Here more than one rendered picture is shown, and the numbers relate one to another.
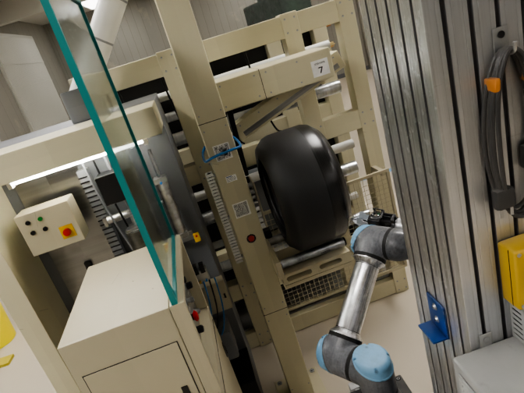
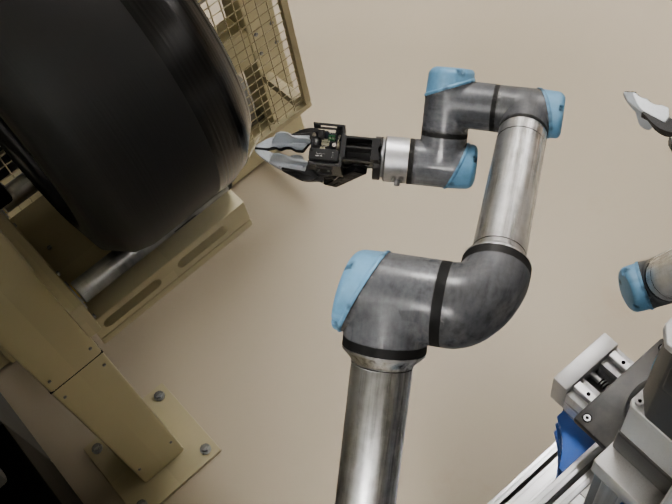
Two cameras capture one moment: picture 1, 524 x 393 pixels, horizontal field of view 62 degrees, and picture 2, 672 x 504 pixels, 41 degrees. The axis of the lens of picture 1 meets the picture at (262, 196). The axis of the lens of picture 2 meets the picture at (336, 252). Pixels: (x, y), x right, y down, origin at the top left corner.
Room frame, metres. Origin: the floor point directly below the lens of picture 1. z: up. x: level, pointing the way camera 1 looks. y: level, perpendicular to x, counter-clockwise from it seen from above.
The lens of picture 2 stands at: (0.88, -0.06, 2.21)
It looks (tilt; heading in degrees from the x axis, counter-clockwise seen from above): 58 degrees down; 336
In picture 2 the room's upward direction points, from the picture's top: 14 degrees counter-clockwise
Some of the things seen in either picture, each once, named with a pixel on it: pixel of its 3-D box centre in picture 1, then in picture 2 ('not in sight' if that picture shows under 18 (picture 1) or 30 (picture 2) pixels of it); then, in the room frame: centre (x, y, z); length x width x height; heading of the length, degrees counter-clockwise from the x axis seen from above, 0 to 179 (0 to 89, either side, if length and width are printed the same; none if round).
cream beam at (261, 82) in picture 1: (270, 78); not in sight; (2.33, -0.23, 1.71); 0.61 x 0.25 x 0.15; 96
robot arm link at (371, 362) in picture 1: (373, 369); not in sight; (1.07, -0.17, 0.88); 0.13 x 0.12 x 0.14; 40
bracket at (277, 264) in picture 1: (271, 253); (29, 253); (2.00, 0.04, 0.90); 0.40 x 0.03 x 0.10; 6
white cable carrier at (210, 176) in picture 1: (225, 217); not in sight; (1.93, 0.20, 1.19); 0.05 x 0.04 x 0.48; 6
